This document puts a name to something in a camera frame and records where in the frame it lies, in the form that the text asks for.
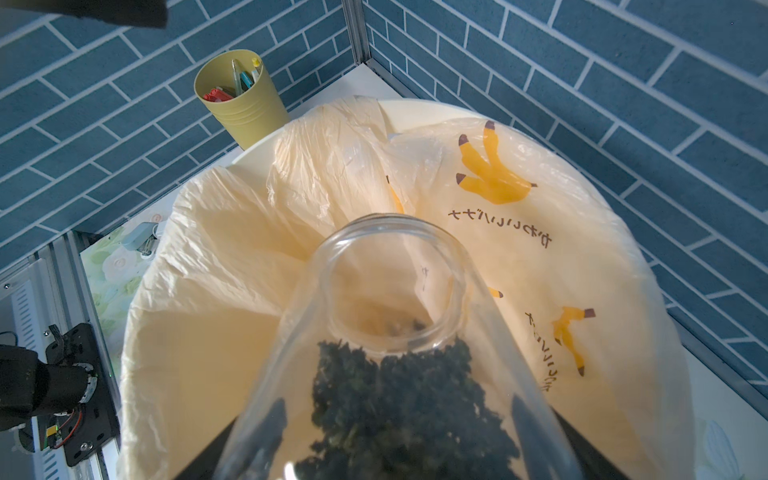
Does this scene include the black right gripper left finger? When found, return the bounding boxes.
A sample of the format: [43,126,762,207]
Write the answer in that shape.
[175,420,235,480]

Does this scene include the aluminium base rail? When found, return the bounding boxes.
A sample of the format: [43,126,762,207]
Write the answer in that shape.
[1,232,121,479]

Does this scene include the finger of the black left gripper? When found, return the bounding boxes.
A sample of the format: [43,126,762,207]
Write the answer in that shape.
[1,0,168,29]

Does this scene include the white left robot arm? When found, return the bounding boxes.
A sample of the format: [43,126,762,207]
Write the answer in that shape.
[1,1,168,466]

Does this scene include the red object in cup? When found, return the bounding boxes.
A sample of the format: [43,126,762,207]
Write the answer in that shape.
[203,88,233,103]

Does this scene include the clear glass jar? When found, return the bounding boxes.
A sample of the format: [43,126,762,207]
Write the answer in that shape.
[213,214,582,479]

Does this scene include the yellow plastic pen cup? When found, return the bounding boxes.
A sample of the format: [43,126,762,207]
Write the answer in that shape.
[194,49,290,150]

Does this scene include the dark moldy tea leaves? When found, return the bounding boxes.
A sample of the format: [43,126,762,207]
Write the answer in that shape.
[294,335,521,479]

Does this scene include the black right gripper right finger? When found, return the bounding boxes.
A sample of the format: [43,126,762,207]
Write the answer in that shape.
[553,410,628,480]

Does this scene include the banana print bin bag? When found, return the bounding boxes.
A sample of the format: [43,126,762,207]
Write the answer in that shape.
[118,98,695,479]

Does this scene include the light blue stapler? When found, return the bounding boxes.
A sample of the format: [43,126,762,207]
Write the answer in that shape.
[121,222,159,258]

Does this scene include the cream waste bin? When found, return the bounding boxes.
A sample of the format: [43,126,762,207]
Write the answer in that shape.
[230,97,481,169]

